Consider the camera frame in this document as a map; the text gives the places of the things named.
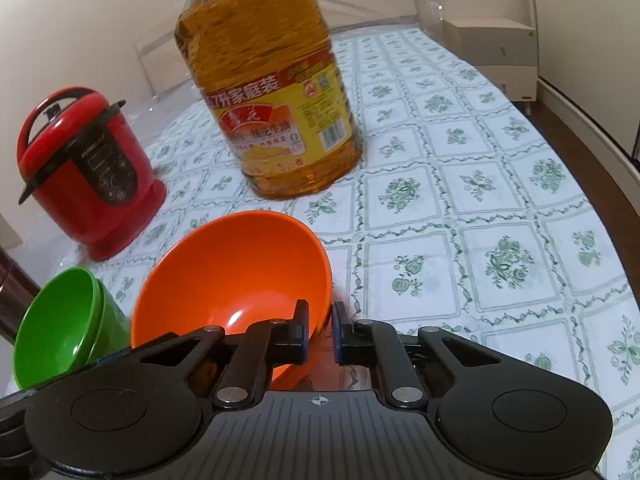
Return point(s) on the red rice cooker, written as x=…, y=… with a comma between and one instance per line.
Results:
x=90, y=170

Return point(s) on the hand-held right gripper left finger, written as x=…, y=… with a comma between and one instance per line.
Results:
x=299, y=340

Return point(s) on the white low cabinet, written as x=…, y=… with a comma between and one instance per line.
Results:
x=492, y=55

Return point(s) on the orange plastic bowl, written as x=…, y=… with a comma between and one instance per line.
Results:
x=225, y=270

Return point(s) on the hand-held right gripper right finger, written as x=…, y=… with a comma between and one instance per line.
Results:
x=339, y=340

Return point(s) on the green plastic bowl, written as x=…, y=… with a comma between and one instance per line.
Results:
x=55, y=325
x=117, y=330

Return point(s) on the grey and white wardrobe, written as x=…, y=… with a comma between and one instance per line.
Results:
x=600, y=35

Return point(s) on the brown thermos flask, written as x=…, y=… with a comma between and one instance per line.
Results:
x=12, y=300

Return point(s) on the large cooking oil bottle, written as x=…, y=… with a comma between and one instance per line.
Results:
x=260, y=60

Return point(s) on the green floral tablecloth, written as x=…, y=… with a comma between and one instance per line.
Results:
x=450, y=185

